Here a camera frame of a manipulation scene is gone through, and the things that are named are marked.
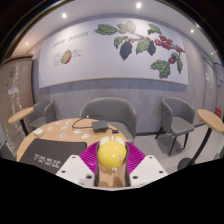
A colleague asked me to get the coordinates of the grey door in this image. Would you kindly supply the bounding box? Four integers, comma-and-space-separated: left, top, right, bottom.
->
201, 53, 218, 114

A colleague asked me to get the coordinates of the coffee plant wall mural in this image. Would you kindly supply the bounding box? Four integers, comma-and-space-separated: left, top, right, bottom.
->
38, 17, 189, 89

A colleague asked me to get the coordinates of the black flat box device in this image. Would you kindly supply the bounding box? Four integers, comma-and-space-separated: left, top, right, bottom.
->
91, 120, 109, 133

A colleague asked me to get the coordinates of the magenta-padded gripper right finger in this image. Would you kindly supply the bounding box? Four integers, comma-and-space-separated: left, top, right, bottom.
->
124, 142, 169, 188

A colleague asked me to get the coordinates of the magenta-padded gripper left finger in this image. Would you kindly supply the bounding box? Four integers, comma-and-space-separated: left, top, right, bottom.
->
55, 141, 101, 188

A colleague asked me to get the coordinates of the black cable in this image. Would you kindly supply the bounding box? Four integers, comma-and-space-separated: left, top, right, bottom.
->
71, 114, 106, 130

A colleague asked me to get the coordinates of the small white box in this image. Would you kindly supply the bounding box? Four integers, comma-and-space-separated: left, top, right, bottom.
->
32, 128, 45, 137

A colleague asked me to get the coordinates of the grey upholstered chair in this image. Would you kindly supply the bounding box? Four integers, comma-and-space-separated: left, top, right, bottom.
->
79, 96, 137, 144
28, 99, 58, 130
155, 96, 196, 157

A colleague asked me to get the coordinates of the brown printed wall panel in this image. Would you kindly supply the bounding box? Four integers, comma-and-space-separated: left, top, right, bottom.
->
0, 56, 35, 154

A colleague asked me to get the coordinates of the black mouse pad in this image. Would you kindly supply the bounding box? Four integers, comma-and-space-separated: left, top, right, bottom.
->
19, 138, 88, 175

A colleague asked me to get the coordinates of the round wooden side table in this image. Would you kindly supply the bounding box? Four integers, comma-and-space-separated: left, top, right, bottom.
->
7, 106, 35, 137
177, 109, 224, 171

